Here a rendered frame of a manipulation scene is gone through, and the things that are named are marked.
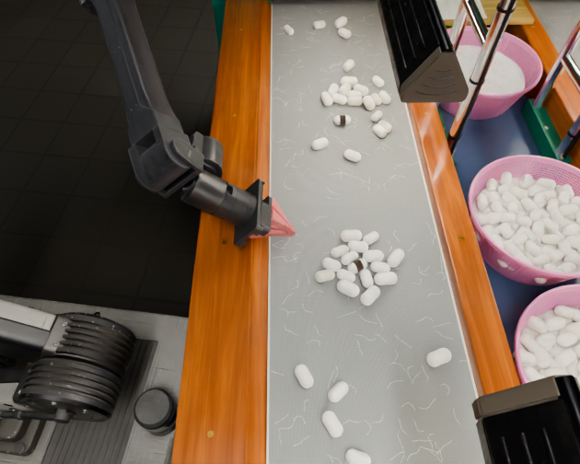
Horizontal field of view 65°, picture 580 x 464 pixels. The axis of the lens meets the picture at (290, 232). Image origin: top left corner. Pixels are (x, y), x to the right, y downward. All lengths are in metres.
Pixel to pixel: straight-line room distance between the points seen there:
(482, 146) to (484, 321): 0.49
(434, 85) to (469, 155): 0.53
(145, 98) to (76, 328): 0.34
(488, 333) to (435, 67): 0.40
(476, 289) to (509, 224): 0.19
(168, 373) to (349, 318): 0.43
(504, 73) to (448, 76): 0.67
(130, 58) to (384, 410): 0.63
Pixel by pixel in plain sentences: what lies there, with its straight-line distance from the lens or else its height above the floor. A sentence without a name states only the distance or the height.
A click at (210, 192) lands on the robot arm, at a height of 0.89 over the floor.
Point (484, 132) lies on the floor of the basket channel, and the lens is 1.16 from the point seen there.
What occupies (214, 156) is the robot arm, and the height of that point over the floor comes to 0.89.
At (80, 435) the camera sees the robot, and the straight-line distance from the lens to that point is 1.03.
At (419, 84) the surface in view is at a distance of 0.58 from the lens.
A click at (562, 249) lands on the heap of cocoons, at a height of 0.74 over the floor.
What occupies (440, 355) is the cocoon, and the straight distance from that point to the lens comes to 0.72.
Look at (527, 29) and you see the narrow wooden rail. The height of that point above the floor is 0.76.
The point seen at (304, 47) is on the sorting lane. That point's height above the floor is 0.74.
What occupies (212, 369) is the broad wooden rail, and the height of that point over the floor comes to 0.76.
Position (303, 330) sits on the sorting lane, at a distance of 0.72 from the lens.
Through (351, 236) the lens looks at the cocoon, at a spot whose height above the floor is 0.76.
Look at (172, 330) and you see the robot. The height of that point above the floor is 0.47.
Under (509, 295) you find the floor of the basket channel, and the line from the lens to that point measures 0.91.
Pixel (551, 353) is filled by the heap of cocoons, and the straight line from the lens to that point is 0.82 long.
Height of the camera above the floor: 1.41
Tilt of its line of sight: 55 degrees down
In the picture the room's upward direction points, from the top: straight up
